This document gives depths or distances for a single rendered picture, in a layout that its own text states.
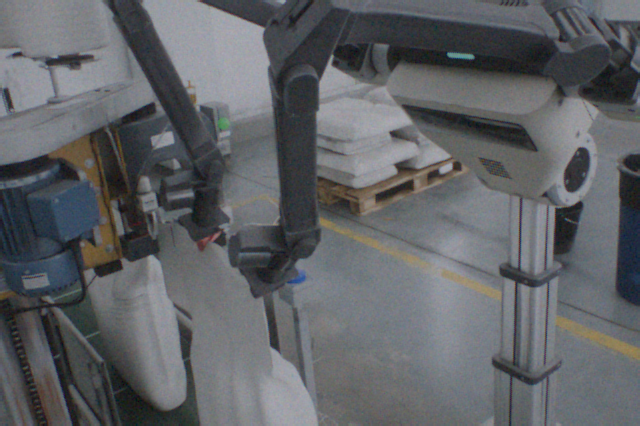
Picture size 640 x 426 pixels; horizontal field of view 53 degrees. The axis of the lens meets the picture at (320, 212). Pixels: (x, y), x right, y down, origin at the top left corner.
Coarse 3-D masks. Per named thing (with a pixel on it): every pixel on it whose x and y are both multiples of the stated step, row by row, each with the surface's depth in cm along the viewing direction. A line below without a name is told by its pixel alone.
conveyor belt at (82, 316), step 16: (80, 288) 285; (80, 304) 272; (80, 320) 259; (96, 320) 258; (96, 336) 246; (112, 368) 225; (112, 384) 217; (128, 384) 216; (192, 384) 213; (128, 400) 208; (192, 400) 205; (128, 416) 200; (144, 416) 200; (160, 416) 199; (176, 416) 198; (192, 416) 198
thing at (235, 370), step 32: (160, 224) 159; (160, 256) 162; (192, 256) 155; (224, 256) 142; (192, 288) 159; (224, 288) 141; (192, 320) 160; (224, 320) 152; (256, 320) 131; (192, 352) 157; (224, 352) 146; (256, 352) 136; (224, 384) 143; (256, 384) 135; (288, 384) 136; (224, 416) 146; (256, 416) 136; (288, 416) 136
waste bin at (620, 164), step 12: (624, 156) 300; (636, 156) 305; (624, 168) 285; (636, 168) 307; (624, 180) 287; (636, 180) 279; (624, 192) 289; (636, 192) 281; (624, 204) 291; (636, 204) 283; (624, 216) 294; (636, 216) 285; (624, 228) 296; (636, 228) 287; (624, 240) 297; (636, 240) 289; (624, 252) 299; (636, 252) 291; (624, 264) 301; (636, 264) 293; (624, 276) 303; (636, 276) 295; (624, 288) 305; (636, 288) 298; (636, 300) 300
